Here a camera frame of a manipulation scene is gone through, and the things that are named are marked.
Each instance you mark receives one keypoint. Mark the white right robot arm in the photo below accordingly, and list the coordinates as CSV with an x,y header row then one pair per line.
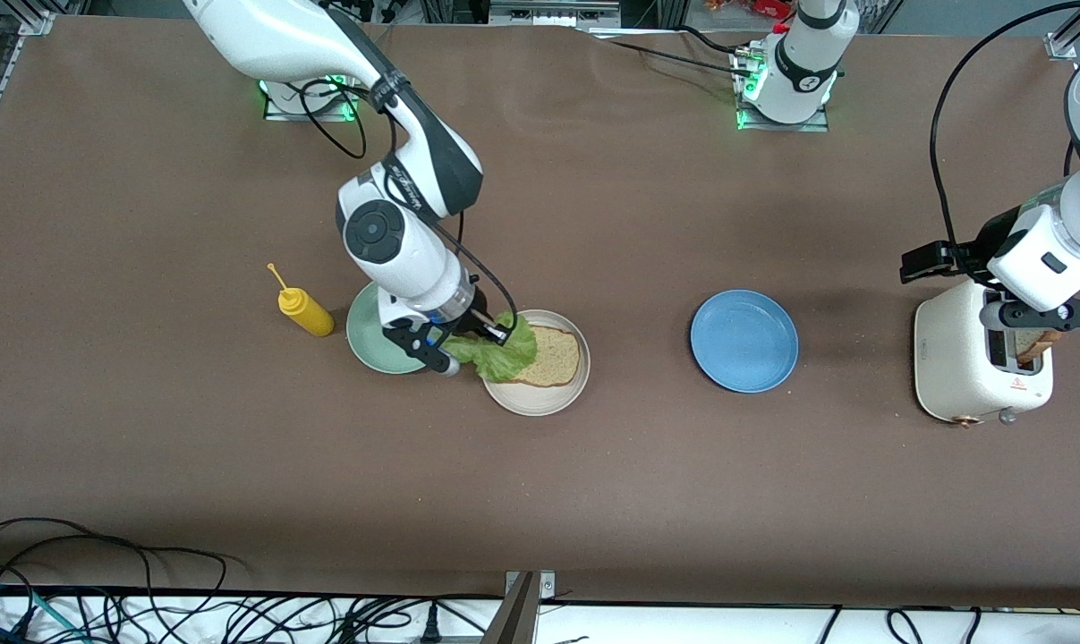
x,y
271,36

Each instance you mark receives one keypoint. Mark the yellow mustard squeeze bottle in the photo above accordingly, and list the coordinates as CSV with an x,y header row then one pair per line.
x,y
311,317

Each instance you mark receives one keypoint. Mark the blue plate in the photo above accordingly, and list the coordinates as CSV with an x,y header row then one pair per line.
x,y
744,341

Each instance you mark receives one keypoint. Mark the mint green plate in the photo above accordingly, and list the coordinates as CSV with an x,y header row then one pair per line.
x,y
365,335

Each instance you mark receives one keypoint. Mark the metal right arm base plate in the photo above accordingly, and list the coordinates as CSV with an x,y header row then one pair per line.
x,y
280,112

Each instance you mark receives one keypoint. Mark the black power plug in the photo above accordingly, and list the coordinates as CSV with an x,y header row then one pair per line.
x,y
430,626

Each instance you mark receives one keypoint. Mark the white toaster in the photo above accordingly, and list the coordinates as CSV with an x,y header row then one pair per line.
x,y
951,358

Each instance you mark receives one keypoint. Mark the grey power strip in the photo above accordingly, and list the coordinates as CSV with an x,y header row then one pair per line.
x,y
553,13

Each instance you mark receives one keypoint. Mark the brown bread slice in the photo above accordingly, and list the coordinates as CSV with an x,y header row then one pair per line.
x,y
1036,344
557,356

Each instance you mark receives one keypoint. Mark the grey metal corner bracket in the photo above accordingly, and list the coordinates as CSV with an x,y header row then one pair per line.
x,y
547,586

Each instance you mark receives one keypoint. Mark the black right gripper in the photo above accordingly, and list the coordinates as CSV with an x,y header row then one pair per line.
x,y
477,319

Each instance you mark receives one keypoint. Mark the green lettuce leaf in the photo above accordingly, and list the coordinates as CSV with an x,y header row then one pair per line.
x,y
508,358

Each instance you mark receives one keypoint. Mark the beige plate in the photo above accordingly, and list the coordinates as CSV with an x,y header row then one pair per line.
x,y
540,401

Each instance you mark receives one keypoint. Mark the aluminium frame profile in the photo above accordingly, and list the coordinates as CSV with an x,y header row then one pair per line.
x,y
38,22
1060,45

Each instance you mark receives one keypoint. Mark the red object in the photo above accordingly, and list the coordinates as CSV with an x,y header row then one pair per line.
x,y
768,7

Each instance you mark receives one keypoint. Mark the aluminium frame post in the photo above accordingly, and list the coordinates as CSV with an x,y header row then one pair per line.
x,y
513,622

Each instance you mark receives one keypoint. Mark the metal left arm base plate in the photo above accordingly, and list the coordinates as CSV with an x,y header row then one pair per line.
x,y
781,127

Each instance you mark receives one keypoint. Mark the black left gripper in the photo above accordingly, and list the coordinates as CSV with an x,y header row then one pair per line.
x,y
980,245

